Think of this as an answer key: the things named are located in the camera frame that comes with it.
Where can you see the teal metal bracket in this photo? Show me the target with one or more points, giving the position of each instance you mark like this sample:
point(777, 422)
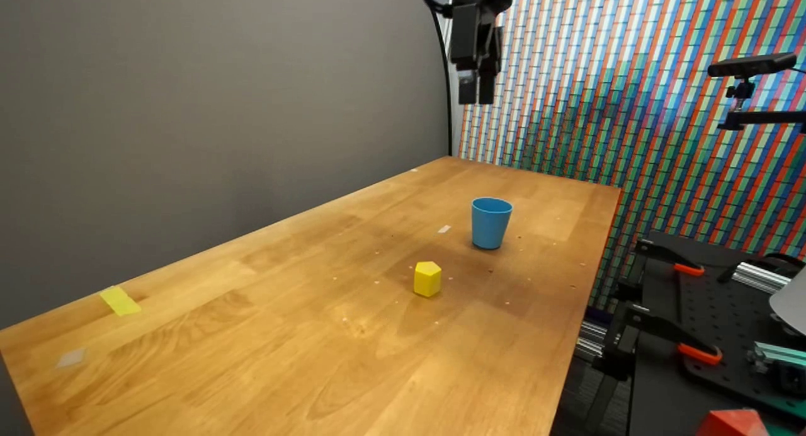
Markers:
point(781, 353)

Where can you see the red block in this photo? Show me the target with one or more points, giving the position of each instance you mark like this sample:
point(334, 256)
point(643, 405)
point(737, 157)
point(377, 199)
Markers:
point(733, 424)

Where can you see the clear tape piece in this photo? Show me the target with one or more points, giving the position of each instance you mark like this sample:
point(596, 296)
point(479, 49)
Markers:
point(70, 358)

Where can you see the multicoloured striped backdrop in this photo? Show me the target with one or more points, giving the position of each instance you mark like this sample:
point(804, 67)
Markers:
point(630, 108)

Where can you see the yellow tape strip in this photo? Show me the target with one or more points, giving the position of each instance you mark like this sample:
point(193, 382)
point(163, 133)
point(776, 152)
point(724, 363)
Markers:
point(119, 301)

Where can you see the camera on mount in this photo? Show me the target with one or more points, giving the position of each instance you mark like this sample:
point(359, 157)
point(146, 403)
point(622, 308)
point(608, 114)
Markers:
point(752, 65)

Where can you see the yellow block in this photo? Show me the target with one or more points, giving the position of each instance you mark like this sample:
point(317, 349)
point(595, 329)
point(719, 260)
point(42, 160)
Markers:
point(427, 280)

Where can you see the black clamp with orange grip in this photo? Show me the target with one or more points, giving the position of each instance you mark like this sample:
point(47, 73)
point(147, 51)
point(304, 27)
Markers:
point(667, 332)
point(667, 254)

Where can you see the blue plastic cup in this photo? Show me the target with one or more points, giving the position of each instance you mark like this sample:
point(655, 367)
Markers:
point(490, 225)

